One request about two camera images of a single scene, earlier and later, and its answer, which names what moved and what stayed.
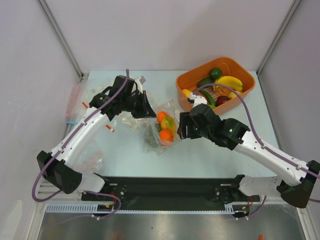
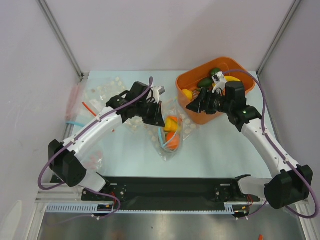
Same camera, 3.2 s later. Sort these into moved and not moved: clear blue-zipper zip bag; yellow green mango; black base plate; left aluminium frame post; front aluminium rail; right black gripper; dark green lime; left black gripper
Moved: clear blue-zipper zip bag; right black gripper; left black gripper
Not moved: black base plate; front aluminium rail; dark green lime; left aluminium frame post; yellow green mango
